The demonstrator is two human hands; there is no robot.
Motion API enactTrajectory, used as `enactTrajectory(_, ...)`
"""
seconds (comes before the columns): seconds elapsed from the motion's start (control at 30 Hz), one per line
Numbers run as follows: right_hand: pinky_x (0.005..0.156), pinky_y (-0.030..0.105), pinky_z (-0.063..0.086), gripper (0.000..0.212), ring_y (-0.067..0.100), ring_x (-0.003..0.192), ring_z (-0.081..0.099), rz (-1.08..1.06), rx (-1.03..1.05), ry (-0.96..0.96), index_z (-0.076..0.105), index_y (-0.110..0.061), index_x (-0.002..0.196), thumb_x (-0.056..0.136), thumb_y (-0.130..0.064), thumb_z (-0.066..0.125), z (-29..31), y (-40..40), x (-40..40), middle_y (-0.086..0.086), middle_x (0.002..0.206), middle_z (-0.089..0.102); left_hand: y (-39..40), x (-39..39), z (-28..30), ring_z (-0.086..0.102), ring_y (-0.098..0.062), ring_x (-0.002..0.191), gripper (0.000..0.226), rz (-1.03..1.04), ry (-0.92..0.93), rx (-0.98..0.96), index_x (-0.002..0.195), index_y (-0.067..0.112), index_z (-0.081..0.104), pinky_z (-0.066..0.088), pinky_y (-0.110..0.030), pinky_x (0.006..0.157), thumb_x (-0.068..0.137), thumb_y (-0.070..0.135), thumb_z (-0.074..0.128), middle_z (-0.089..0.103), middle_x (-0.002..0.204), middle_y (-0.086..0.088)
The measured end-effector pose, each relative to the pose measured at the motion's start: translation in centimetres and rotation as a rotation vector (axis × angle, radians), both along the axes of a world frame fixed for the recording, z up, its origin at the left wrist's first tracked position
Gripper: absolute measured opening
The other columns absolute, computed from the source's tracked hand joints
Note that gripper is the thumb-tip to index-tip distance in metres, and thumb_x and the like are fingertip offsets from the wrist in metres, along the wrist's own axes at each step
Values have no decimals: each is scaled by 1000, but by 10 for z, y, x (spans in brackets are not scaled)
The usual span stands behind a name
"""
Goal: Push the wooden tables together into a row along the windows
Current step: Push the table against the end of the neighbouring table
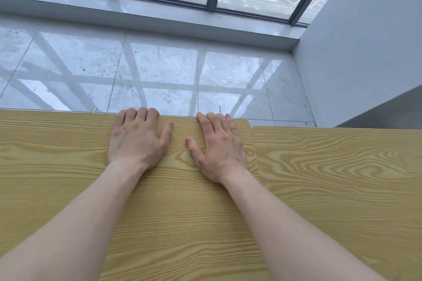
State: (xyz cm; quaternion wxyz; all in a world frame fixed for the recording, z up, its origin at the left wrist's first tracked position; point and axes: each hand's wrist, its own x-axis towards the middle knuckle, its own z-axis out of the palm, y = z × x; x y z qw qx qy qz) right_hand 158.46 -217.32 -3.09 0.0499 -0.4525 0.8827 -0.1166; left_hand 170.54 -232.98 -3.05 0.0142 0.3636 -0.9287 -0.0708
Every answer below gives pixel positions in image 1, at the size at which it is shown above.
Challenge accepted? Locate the person's left hand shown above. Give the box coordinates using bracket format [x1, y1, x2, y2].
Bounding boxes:
[108, 107, 175, 173]

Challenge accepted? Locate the person's right hand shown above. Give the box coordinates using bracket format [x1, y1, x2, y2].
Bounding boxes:
[184, 112, 251, 187]

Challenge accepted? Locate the person's left forearm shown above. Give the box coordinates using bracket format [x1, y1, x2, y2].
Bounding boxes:
[0, 159, 148, 281]

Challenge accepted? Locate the person's right forearm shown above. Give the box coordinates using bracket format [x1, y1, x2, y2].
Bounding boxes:
[221, 169, 389, 281]

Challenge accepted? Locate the wooden table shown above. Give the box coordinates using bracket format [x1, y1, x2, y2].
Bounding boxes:
[251, 126, 422, 281]
[0, 108, 273, 281]

